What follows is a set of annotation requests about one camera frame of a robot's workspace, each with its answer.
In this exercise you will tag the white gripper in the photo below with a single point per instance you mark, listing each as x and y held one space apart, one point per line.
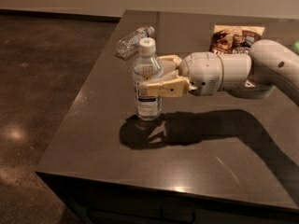
202 69

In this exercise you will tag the blue labelled plastic bottle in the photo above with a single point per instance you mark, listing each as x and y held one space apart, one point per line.
146 68

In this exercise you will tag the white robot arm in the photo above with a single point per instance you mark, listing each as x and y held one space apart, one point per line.
266 66

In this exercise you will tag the small clear plastic bottle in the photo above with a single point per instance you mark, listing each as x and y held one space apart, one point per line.
128 46

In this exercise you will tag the brown and cream chip bag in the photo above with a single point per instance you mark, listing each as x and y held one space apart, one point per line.
230 39

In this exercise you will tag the dark table base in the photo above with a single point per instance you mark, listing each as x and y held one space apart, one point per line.
97 202

